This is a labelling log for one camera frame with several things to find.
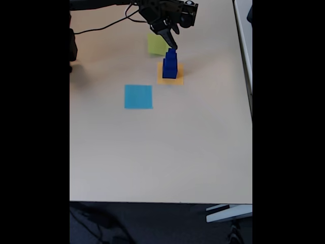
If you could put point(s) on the small blue cube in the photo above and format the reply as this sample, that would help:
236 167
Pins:
171 53

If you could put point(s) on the green paper square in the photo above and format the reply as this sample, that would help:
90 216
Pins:
155 47

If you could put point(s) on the orange paper square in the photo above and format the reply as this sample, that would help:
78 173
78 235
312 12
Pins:
167 81

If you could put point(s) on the blue paper square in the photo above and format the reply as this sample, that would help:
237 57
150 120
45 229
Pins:
138 97

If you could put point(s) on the large blue cube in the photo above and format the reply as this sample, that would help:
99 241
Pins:
171 62

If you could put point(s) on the largest blue cube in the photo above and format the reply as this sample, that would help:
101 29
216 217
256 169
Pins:
169 72

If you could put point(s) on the white adjacent table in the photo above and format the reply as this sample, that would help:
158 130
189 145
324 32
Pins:
245 30

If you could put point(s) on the dark object on adjacent table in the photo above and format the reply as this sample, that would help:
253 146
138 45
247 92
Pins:
250 15

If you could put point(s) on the white table foot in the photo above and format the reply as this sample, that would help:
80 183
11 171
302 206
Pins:
228 213

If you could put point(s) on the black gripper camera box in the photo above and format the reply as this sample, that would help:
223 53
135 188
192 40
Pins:
188 15

